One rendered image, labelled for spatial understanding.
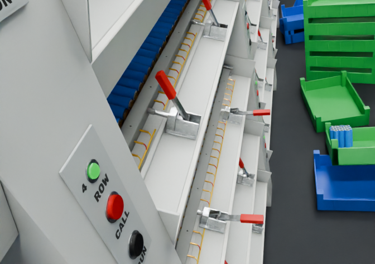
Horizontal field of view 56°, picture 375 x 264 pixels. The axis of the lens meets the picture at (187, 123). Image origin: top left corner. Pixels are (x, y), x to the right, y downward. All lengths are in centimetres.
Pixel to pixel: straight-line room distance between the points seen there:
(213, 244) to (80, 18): 44
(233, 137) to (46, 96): 58
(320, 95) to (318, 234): 73
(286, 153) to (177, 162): 106
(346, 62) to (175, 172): 142
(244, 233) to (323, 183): 57
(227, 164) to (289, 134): 87
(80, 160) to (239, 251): 62
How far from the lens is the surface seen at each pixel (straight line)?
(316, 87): 176
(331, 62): 177
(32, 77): 19
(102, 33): 27
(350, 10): 165
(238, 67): 91
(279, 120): 160
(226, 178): 66
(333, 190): 132
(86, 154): 22
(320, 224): 123
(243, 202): 87
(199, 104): 50
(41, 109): 19
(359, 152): 119
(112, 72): 27
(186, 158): 42
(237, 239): 81
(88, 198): 22
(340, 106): 166
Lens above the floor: 100
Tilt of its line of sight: 36 degrees down
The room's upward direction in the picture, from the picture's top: 17 degrees counter-clockwise
